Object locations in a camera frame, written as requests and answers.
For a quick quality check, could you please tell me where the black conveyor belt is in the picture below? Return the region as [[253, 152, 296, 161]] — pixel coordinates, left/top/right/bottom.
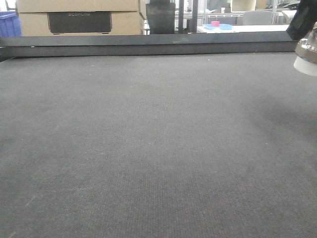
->
[[0, 53, 317, 238]]

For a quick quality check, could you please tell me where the black conveyor side rail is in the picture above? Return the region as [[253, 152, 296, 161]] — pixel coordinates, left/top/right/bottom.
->
[[0, 31, 297, 61]]

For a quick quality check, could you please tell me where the black bin behind conveyor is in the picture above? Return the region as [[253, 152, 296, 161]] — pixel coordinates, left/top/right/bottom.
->
[[146, 0, 176, 35]]

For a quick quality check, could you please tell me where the metal valve with white caps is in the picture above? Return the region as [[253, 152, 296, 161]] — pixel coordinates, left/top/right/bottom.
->
[[294, 23, 317, 77]]

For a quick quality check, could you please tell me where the white table in background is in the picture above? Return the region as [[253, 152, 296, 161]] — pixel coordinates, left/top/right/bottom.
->
[[198, 25, 289, 34]]

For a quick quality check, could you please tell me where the blue tray on white table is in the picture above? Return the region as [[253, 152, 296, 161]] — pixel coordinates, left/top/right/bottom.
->
[[203, 24, 233, 30]]

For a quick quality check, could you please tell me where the blue crate far left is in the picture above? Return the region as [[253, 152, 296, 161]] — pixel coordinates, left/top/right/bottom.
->
[[0, 11, 22, 37]]

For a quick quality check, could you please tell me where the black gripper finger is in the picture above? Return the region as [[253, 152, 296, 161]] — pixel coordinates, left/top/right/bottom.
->
[[286, 0, 317, 40]]

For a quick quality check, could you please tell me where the cardboard box with black print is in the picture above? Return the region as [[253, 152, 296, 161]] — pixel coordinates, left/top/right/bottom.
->
[[17, 0, 146, 36]]

